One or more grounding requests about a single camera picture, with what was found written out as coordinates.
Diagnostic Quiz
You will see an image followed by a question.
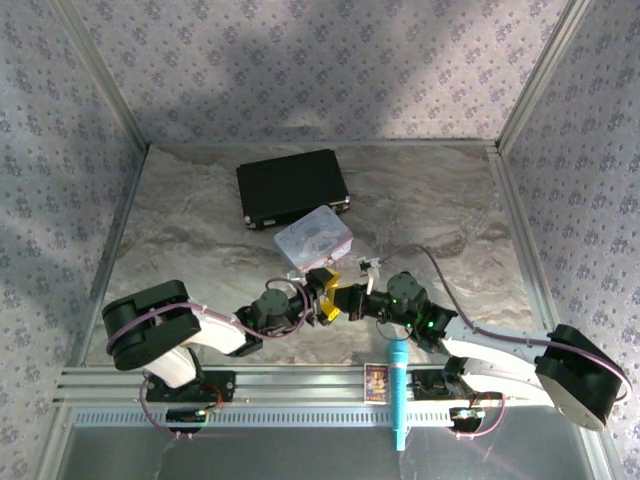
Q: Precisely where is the black hard case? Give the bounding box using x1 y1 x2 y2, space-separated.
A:
235 148 352 232

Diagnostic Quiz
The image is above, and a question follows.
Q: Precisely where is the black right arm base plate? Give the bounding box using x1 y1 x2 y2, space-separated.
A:
412 368 501 402

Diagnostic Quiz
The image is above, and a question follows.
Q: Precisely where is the pale blue cartoon tin box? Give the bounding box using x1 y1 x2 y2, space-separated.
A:
273 204 355 272

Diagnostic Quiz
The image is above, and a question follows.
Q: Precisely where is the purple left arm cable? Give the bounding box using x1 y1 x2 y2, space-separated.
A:
105 277 314 442

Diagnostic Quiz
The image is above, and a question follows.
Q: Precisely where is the aluminium corner post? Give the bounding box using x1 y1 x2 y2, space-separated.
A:
497 0 594 151

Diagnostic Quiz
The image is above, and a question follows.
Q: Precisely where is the right controller board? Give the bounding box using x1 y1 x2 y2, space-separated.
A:
449 406 486 432

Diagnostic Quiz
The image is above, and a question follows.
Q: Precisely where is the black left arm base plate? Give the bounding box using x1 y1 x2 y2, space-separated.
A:
144 368 237 404

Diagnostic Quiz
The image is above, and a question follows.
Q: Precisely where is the left controller board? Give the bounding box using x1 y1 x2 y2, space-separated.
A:
166 407 209 434

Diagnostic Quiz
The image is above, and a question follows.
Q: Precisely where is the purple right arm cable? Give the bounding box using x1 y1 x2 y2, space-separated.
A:
377 243 633 442

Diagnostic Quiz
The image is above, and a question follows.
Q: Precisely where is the turquoise marker pen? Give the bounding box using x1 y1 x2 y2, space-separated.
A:
388 337 411 452

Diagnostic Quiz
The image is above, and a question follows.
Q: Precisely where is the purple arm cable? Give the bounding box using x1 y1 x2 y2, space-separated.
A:
105 277 314 442
377 243 633 442

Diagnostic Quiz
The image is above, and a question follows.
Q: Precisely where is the controller board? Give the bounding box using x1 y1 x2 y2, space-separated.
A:
449 406 486 432
166 407 209 434

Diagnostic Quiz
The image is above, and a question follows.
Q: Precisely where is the small picture card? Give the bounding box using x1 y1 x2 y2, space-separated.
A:
363 363 392 404

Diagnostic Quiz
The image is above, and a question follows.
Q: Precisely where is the aluminium frame rail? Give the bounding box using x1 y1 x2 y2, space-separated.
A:
53 364 599 407

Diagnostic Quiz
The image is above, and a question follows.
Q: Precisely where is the slotted grey cable duct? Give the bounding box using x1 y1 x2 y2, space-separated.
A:
74 405 591 429

